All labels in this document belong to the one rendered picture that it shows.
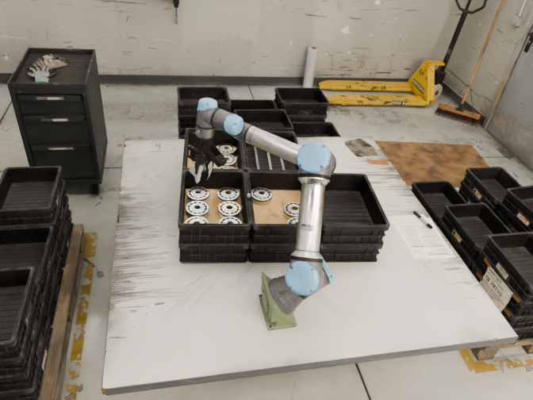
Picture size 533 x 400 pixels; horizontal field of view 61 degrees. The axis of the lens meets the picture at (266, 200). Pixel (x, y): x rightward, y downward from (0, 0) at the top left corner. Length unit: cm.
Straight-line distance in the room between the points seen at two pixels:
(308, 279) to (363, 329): 42
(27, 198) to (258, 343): 164
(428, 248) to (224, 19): 352
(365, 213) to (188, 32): 341
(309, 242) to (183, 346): 60
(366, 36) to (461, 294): 391
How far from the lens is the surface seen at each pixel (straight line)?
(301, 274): 156
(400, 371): 271
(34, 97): 320
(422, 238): 238
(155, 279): 195
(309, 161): 158
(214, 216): 204
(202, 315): 182
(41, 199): 282
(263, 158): 246
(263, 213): 207
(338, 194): 228
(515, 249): 295
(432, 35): 596
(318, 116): 377
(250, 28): 517
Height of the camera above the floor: 214
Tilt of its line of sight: 37 degrees down
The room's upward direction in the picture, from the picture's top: 7 degrees clockwise
